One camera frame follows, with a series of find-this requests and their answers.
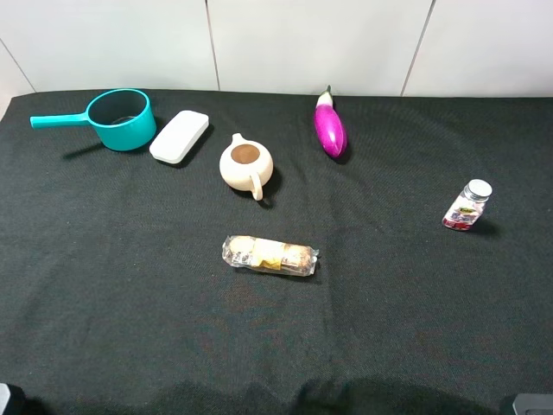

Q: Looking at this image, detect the small jar with silver lid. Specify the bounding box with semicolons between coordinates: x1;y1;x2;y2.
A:
442;179;493;231

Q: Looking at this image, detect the grey robot base left corner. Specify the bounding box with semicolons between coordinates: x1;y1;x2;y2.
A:
0;383;11;415

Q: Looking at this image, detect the grey robot base right corner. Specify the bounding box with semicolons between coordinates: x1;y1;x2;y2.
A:
512;393;553;415

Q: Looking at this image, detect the purple toy eggplant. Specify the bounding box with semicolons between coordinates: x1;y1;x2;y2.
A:
314;85;347;159

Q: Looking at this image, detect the black table cloth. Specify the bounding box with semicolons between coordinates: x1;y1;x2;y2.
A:
1;91;552;414

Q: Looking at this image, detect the white rectangular box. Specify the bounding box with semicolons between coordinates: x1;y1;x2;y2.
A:
149;110;209;164

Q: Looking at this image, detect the wrapped chocolate balls pack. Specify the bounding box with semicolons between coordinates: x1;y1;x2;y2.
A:
221;235;319;277

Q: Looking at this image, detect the teal saucepan with handle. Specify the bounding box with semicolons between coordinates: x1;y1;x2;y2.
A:
29;88;157;151

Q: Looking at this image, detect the beige ceramic teapot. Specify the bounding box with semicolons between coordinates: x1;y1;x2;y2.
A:
219;133;274;201

